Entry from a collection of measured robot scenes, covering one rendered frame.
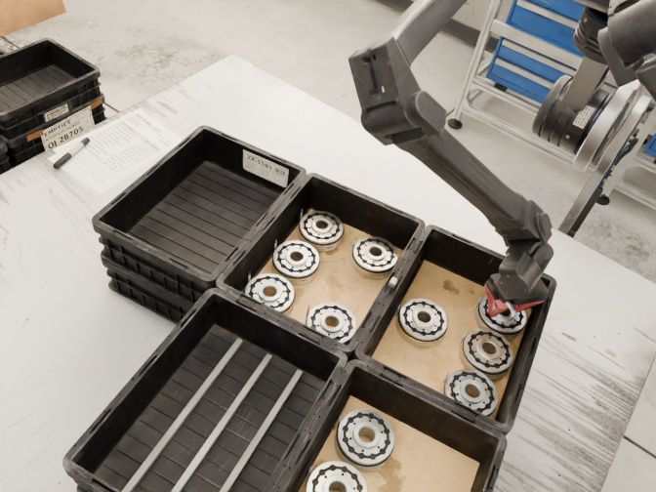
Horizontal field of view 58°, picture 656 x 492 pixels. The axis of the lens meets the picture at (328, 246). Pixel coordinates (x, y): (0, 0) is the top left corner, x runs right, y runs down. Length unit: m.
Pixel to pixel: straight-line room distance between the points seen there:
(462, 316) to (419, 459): 0.34
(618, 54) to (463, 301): 0.73
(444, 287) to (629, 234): 1.84
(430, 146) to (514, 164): 2.29
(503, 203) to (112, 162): 1.11
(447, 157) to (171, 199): 0.74
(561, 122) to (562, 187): 1.81
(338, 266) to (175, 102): 0.89
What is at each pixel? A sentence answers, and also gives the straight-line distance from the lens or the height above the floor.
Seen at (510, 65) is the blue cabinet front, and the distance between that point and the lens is 3.05.
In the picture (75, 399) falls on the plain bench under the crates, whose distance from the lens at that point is 1.33.
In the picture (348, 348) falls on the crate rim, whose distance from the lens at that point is 1.09.
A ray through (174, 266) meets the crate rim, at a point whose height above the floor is 0.93.
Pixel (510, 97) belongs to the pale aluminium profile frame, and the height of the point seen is 0.30.
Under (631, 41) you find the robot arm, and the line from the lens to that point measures 0.76.
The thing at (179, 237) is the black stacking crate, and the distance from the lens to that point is 1.38.
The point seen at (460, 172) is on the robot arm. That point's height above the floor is 1.25.
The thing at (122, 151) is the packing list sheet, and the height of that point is 0.70.
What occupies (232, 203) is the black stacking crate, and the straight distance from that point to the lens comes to 1.45.
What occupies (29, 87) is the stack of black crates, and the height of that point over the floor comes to 0.49.
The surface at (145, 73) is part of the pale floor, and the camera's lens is 3.42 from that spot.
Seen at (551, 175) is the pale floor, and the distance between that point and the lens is 3.22.
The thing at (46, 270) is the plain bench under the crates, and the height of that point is 0.70.
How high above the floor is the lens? 1.85
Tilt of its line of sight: 48 degrees down
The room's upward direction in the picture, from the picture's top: 10 degrees clockwise
